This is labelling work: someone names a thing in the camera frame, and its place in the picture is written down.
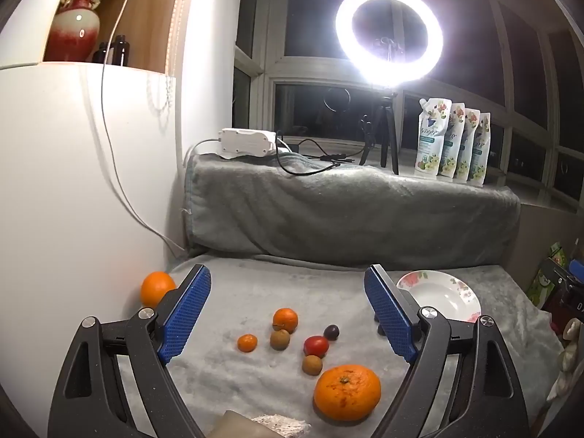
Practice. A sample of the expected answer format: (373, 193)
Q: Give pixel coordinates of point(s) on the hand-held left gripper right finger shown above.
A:
(388, 315)

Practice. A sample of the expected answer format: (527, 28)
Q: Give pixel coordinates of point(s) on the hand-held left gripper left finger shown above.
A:
(187, 315)

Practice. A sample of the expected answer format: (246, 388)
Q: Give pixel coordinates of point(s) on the white floral bowl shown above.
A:
(438, 299)

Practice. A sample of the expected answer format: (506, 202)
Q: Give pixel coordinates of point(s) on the small tangerine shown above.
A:
(247, 342)

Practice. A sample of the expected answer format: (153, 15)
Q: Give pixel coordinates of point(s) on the red cherry tomato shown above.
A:
(315, 346)

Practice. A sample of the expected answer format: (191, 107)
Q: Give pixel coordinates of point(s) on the large mandarin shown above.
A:
(346, 392)

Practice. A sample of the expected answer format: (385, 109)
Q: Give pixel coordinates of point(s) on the medium tangerine with stem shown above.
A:
(286, 318)

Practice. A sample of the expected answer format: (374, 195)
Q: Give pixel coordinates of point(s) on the dark purple plum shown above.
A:
(380, 330)
(331, 332)

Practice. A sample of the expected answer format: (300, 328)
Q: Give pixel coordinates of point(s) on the green printed box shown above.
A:
(543, 280)

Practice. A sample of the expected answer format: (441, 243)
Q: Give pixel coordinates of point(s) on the large smooth orange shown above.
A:
(155, 287)

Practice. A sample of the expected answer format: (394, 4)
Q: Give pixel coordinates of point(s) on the beige plush item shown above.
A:
(565, 356)

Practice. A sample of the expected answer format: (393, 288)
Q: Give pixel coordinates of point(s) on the grey fleece blanket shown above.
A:
(342, 210)

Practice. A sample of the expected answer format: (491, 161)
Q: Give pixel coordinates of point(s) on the beige block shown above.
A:
(235, 426)

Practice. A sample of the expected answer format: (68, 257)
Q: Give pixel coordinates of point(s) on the white textured sponge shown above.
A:
(285, 426)

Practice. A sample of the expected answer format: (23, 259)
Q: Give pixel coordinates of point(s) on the white floral refill pouch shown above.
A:
(470, 150)
(482, 155)
(454, 146)
(429, 141)

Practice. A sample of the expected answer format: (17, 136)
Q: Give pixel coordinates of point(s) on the white power strip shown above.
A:
(246, 143)

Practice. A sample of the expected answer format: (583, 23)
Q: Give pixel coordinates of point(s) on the dark glass bottle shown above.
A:
(120, 50)
(101, 53)

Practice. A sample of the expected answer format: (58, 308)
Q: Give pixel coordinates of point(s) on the red and white vase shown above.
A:
(75, 27)

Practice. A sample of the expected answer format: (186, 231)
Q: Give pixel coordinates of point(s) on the white window frame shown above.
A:
(319, 66)

